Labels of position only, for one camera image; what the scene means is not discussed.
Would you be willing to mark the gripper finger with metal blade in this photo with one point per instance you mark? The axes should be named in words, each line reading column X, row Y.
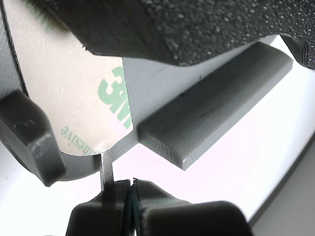
column 98, row 216

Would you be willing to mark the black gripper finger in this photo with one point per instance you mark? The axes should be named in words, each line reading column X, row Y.
column 152, row 194
column 197, row 24

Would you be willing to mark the gray printed fixture plate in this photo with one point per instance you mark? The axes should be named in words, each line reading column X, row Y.
column 209, row 105

